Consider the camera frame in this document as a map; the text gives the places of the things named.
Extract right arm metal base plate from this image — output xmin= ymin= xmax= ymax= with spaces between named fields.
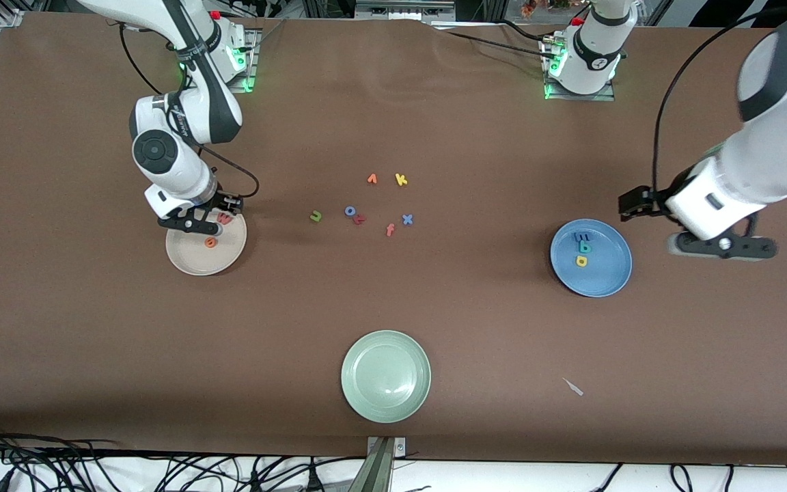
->
xmin=216 ymin=27 xmax=263 ymax=94

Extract beige brown plate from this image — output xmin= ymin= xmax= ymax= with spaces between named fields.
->
xmin=165 ymin=217 xmax=248 ymax=277

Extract blue plate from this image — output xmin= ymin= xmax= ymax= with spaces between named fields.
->
xmin=549 ymin=219 xmax=633 ymax=298

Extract tangled black floor cables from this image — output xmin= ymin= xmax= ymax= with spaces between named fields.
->
xmin=0 ymin=420 xmax=367 ymax=492

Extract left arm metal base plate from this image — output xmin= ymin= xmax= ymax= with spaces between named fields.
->
xmin=541 ymin=38 xmax=617 ymax=103

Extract pale green plate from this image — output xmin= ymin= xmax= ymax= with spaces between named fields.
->
xmin=340 ymin=330 xmax=432 ymax=424

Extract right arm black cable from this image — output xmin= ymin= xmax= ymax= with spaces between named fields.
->
xmin=118 ymin=19 xmax=260 ymax=200

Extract metal table edge bracket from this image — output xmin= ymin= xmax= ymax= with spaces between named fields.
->
xmin=347 ymin=436 xmax=407 ymax=492

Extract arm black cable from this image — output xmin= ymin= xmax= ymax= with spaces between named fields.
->
xmin=118 ymin=19 xmax=260 ymax=200
xmin=652 ymin=5 xmax=787 ymax=196

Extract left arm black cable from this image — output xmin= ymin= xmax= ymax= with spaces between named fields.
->
xmin=652 ymin=5 xmax=787 ymax=196

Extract black base power cable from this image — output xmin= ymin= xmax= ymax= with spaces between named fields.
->
xmin=444 ymin=30 xmax=553 ymax=61

